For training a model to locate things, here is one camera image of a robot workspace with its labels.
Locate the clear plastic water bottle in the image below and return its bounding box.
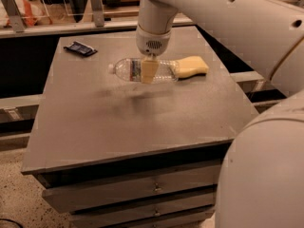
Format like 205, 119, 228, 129
108, 58, 179, 84

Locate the orange white plastic bag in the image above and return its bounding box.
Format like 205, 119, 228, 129
0, 0, 52, 28

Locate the top grey drawer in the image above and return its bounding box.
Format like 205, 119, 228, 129
43, 160, 221, 213

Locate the metal railing beam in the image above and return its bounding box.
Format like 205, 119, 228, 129
0, 14, 194, 39

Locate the grey drawer cabinet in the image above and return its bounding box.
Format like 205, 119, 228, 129
21, 26, 260, 228

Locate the metal bracket post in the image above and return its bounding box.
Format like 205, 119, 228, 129
90, 0, 105, 28
1, 0, 26, 32

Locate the black cable on floor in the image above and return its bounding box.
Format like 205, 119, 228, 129
0, 218, 26, 228

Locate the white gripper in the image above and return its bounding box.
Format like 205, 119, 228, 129
136, 26, 171, 84

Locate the middle grey drawer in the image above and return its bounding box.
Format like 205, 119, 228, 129
70, 185, 216, 228

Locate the left metal bracket post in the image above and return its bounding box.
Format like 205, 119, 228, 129
1, 0, 26, 32

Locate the dark blue snack packet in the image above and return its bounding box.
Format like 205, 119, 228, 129
64, 41, 98, 57

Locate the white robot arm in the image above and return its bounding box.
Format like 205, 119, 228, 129
138, 0, 304, 228

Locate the grey drawer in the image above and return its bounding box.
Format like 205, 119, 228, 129
106, 206, 215, 228
43, 160, 221, 213
70, 185, 216, 228

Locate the yellow sponge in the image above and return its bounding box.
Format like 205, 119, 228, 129
174, 56, 209, 79

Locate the middle metal bracket post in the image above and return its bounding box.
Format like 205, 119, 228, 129
90, 0, 105, 28

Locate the bottom grey drawer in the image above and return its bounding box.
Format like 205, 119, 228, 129
106, 206, 215, 228

